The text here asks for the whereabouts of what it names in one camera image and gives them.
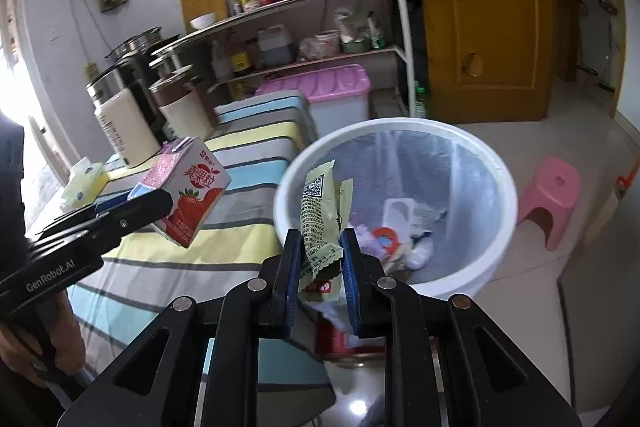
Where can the clear plastic bag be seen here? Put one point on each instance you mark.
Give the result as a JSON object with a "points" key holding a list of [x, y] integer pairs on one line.
{"points": [[350, 24]]}

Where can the clear plastic wrap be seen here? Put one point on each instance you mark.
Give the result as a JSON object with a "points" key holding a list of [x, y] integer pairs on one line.
{"points": [[420, 254]]}

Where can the cream brown lidded jug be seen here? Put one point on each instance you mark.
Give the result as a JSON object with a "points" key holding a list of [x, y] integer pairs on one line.
{"points": [[185, 112]]}

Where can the white round bin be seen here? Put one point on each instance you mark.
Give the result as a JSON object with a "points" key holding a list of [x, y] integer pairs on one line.
{"points": [[465, 277]]}

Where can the yellowed wall socket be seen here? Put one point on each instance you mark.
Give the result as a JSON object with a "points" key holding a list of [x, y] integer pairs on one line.
{"points": [[91, 70]]}

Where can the red tin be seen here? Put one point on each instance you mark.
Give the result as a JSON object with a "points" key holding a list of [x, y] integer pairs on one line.
{"points": [[335, 342]]}

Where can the striped tablecloth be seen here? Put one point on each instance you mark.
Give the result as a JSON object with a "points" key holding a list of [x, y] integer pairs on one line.
{"points": [[225, 252]]}

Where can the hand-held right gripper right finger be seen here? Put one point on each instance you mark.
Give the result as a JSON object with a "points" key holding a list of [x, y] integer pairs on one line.
{"points": [[350, 282]]}

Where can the yellow label oil bottle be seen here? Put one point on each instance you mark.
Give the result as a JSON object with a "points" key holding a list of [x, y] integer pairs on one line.
{"points": [[241, 57]]}

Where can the small white bucket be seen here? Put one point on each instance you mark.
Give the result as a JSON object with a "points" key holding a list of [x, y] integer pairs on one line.
{"points": [[327, 43]]}

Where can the person's left hand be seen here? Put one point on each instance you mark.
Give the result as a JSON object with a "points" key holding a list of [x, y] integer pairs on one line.
{"points": [[15, 344]]}

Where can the white jerrycan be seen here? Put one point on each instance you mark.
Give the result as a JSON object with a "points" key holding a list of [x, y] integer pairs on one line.
{"points": [[275, 47]]}

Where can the clear bin liner bag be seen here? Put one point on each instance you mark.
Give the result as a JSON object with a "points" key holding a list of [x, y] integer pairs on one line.
{"points": [[450, 177]]}

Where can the yellow white tissue pack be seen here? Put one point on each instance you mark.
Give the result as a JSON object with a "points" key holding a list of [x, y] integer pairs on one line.
{"points": [[82, 184]]}

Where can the cream thermal kettle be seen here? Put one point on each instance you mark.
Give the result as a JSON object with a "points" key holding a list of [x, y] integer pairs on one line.
{"points": [[127, 127]]}

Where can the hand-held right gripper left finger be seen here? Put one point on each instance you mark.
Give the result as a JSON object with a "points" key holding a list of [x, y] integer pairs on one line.
{"points": [[292, 277]]}

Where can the steel steamer pot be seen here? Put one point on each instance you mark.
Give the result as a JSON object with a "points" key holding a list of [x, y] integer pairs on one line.
{"points": [[135, 42]]}

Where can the red round foil lid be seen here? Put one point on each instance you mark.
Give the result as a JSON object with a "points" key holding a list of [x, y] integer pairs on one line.
{"points": [[387, 239]]}

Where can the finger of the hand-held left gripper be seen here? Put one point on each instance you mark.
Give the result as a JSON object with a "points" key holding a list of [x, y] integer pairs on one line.
{"points": [[145, 202], [107, 206]]}

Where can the pink plastic stool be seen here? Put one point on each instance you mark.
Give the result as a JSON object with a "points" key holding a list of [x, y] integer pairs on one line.
{"points": [[550, 187]]}

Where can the white ceramic bowl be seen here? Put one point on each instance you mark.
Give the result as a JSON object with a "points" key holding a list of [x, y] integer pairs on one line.
{"points": [[202, 22]]}

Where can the green plastic bottle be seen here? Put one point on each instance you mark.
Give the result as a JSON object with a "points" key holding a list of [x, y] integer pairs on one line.
{"points": [[421, 104]]}

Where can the pink strawberry milk carton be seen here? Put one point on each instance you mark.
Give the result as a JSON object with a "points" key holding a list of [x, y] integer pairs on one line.
{"points": [[195, 192]]}

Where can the green bowl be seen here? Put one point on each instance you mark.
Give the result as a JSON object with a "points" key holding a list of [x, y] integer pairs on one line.
{"points": [[356, 46]]}

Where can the clear glass bottle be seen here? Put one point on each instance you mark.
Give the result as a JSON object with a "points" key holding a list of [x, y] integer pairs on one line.
{"points": [[220, 59]]}

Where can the yellow wooden door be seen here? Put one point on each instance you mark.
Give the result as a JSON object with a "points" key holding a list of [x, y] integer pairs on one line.
{"points": [[490, 32]]}

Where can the yellow-green snack wrapper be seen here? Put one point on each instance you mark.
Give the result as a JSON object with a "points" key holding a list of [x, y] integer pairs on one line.
{"points": [[315, 227]]}

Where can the pink lidded storage box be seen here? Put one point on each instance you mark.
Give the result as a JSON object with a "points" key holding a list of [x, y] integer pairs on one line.
{"points": [[325, 82]]}

